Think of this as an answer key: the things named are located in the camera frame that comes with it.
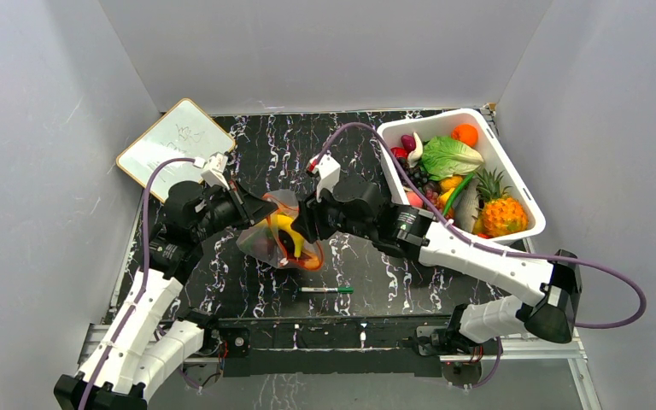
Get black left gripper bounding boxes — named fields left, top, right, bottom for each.
left=192, top=179, right=278, bottom=242

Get yellow banana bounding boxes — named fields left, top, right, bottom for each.
left=273, top=214, right=305, bottom=259

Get clear zip bag orange zipper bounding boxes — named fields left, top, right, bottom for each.
left=237, top=189, right=325, bottom=271

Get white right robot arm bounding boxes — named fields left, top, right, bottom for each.
left=291, top=177, right=581, bottom=354

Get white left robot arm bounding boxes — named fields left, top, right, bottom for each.
left=54, top=181, right=278, bottom=409

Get green capped marker pen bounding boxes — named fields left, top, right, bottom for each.
left=299, top=287, right=354, bottom=295

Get red apple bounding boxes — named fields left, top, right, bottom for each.
left=390, top=147, right=407, bottom=159

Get dark grape bunch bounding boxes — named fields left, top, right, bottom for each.
left=398, top=158, right=441, bottom=205

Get white garlic wedge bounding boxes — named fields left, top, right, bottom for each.
left=407, top=132, right=424, bottom=167

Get purple onion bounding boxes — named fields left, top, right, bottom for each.
left=401, top=134, right=416, bottom=153

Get green lettuce leaf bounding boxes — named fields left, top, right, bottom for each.
left=420, top=136, right=484, bottom=180

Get grey fish toy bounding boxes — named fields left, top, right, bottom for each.
left=454, top=177, right=480, bottom=233

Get white plastic bin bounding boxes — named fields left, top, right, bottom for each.
left=378, top=108, right=546, bottom=244

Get green chili pepper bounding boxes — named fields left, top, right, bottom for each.
left=442, top=173, right=475, bottom=217

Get orange fruit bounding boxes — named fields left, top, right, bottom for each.
left=451, top=123, right=478, bottom=148

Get pineapple toy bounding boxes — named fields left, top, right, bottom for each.
left=477, top=169, right=529, bottom=237

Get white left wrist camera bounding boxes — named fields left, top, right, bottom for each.
left=201, top=152, right=229, bottom=190

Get small whiteboard yellow frame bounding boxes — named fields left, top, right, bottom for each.
left=116, top=98, right=236, bottom=202

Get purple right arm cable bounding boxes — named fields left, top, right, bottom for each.
left=307, top=121, right=647, bottom=330

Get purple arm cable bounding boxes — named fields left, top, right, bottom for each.
left=76, top=157, right=205, bottom=410
left=307, top=121, right=647, bottom=330

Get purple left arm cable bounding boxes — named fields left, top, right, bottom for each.
left=76, top=157, right=205, bottom=410

